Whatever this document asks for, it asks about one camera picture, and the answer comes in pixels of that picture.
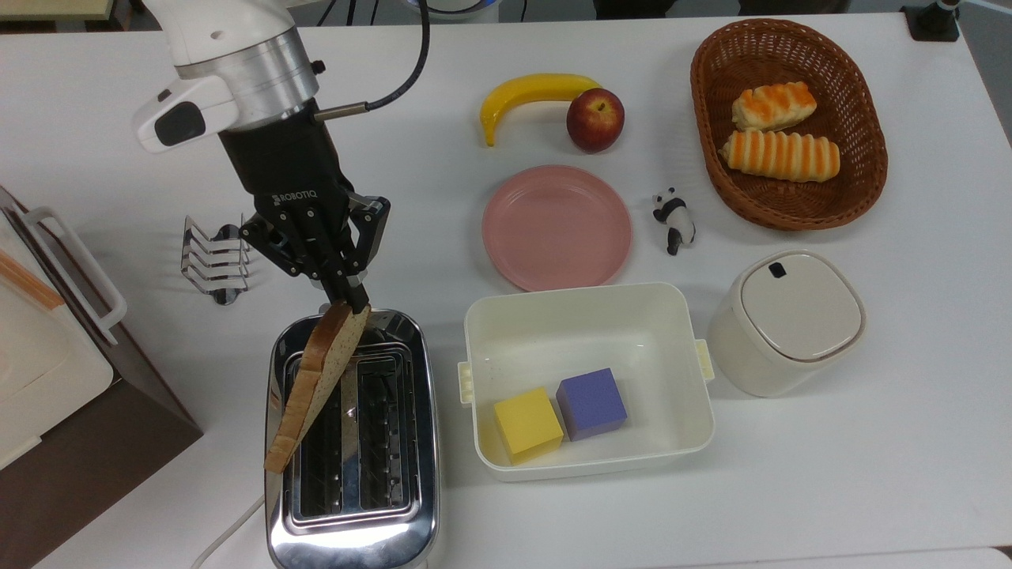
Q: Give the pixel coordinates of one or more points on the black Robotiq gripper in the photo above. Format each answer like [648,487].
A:
[285,170]

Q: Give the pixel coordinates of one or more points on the red apple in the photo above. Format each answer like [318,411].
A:
[594,120]

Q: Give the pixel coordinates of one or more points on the small panda figurine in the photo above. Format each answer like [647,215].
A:
[676,221]

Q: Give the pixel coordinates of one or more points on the black camera stand base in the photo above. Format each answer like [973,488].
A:
[931,22]

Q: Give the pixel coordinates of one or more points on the brown and white oven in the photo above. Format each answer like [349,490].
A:
[87,450]

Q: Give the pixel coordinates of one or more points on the yellow cube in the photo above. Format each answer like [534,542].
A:
[528,424]

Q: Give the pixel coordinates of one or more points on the chrome two-slot toaster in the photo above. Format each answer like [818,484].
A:
[371,521]

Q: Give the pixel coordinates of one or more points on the brown bread slice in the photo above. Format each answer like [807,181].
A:
[312,395]

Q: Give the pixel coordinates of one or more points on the cream lidded canister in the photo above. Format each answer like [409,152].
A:
[791,320]

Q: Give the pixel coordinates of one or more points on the long striped bread roll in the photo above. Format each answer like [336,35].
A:
[779,156]

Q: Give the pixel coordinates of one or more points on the brown oval wicker basket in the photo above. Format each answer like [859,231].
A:
[862,182]

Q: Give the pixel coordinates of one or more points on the yellow banana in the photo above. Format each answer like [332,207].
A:
[522,91]

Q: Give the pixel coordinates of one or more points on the purple cube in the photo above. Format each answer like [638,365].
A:
[591,403]

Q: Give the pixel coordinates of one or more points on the short striped bread roll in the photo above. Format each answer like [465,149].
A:
[773,106]

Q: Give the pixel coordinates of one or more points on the blue and white round object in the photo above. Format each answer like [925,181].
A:
[458,8]

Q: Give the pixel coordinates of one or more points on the pink round plate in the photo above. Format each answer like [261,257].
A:
[556,227]

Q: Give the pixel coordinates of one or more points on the white rectangular plastic tub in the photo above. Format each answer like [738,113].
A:
[577,332]

